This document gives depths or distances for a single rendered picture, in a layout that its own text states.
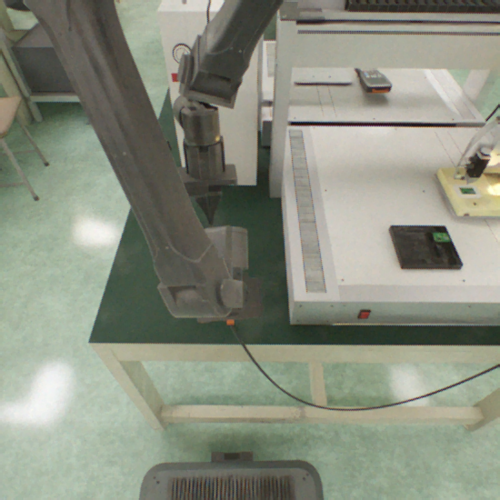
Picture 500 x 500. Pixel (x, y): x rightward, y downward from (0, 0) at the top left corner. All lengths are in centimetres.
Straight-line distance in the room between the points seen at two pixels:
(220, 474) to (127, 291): 61
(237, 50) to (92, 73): 21
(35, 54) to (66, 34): 271
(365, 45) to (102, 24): 63
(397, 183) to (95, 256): 153
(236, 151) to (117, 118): 72
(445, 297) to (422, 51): 52
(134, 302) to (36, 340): 104
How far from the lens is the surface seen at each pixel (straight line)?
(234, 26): 50
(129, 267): 97
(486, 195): 106
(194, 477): 124
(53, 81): 314
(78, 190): 250
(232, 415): 139
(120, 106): 37
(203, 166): 60
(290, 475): 124
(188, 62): 58
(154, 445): 155
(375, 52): 92
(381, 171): 109
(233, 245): 52
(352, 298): 77
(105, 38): 38
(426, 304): 83
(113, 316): 90
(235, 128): 103
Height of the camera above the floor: 148
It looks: 50 degrees down
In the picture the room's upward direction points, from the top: straight up
